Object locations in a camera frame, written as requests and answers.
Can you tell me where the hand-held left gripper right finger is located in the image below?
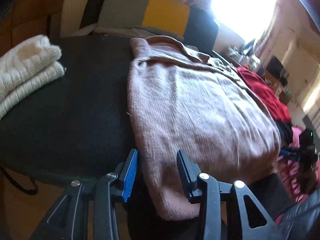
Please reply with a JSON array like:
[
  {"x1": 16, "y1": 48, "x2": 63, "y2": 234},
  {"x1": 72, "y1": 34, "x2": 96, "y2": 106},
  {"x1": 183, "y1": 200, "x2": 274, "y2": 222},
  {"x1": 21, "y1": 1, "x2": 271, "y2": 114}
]
[{"x1": 176, "y1": 149, "x2": 285, "y2": 240}]

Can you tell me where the pink ruffled quilt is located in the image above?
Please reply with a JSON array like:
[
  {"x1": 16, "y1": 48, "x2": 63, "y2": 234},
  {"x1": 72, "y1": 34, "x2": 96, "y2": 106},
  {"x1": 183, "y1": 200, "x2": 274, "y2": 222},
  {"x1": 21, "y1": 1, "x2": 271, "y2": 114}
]
[{"x1": 276, "y1": 127, "x2": 320, "y2": 228}]

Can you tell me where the pink knit sweater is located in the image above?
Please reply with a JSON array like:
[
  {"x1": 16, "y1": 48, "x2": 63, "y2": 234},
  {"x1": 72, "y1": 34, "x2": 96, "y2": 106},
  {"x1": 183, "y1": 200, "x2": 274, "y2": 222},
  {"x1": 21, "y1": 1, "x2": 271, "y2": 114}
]
[{"x1": 127, "y1": 35, "x2": 282, "y2": 221}]

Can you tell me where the white knit sweater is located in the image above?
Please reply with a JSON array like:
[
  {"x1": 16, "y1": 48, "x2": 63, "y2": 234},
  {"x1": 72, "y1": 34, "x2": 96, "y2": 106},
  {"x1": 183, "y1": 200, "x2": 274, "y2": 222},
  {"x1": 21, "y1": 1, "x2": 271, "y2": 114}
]
[{"x1": 0, "y1": 35, "x2": 66, "y2": 119}]

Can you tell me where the black cushion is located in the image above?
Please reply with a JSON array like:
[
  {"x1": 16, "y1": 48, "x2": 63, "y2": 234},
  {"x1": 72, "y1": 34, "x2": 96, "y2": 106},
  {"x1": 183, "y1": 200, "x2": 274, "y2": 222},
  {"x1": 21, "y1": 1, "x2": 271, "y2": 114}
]
[{"x1": 80, "y1": 0, "x2": 111, "y2": 29}]

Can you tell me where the grey cloth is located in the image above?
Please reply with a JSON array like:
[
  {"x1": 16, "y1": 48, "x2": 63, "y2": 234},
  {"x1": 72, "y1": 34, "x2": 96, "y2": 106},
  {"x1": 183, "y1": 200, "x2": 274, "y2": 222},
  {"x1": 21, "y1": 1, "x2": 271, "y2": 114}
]
[{"x1": 72, "y1": 24, "x2": 186, "y2": 41}]

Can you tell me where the black cable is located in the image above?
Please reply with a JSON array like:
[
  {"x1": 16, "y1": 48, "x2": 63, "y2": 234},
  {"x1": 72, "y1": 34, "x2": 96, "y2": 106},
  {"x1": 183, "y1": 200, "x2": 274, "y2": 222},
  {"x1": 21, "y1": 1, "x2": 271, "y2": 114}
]
[{"x1": 0, "y1": 165, "x2": 39, "y2": 196}]

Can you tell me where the wooden wardrobe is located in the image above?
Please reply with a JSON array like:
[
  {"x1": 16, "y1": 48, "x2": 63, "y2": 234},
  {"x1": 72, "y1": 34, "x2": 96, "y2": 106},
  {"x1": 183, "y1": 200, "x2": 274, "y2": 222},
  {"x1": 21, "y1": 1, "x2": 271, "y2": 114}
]
[{"x1": 0, "y1": 0, "x2": 66, "y2": 55}]

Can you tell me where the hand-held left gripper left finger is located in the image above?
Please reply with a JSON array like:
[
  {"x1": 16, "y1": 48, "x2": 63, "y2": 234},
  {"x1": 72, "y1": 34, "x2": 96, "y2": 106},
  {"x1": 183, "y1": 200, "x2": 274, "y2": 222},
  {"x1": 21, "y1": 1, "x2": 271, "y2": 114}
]
[{"x1": 47, "y1": 149, "x2": 138, "y2": 240}]

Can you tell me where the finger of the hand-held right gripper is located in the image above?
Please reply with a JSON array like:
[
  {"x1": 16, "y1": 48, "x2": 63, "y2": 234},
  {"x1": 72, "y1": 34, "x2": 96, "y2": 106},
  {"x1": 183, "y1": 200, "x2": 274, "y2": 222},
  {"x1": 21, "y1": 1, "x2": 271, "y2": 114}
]
[{"x1": 279, "y1": 149, "x2": 299, "y2": 157}]

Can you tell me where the grey yellow navy cushion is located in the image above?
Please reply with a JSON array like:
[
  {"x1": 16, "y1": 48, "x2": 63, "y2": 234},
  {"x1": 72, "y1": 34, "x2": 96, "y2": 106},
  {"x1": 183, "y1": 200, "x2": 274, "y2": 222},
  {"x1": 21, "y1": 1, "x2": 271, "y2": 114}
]
[{"x1": 96, "y1": 0, "x2": 219, "y2": 53}]

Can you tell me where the bright window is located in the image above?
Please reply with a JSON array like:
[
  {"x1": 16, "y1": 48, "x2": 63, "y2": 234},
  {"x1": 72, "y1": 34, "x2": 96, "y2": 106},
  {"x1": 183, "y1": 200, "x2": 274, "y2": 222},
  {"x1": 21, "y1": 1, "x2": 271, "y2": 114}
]
[{"x1": 211, "y1": 0, "x2": 279, "y2": 42}]

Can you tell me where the red knit sweater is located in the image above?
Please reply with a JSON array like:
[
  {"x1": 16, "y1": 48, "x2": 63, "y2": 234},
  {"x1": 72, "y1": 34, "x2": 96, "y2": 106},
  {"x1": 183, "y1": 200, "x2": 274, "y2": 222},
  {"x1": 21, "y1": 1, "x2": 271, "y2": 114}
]
[{"x1": 236, "y1": 66, "x2": 292, "y2": 123}]

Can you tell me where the black television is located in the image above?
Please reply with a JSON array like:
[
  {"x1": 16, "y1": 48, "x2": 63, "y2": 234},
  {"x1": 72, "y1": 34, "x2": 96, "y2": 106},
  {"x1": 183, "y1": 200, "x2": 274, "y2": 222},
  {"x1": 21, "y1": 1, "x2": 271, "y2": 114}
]
[{"x1": 266, "y1": 56, "x2": 284, "y2": 77}]

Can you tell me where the black garment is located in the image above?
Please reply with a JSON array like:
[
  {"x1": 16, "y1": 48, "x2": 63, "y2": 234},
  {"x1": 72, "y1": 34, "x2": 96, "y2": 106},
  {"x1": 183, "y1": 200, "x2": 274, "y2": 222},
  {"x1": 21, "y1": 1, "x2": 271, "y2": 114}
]
[{"x1": 275, "y1": 121, "x2": 294, "y2": 146}]

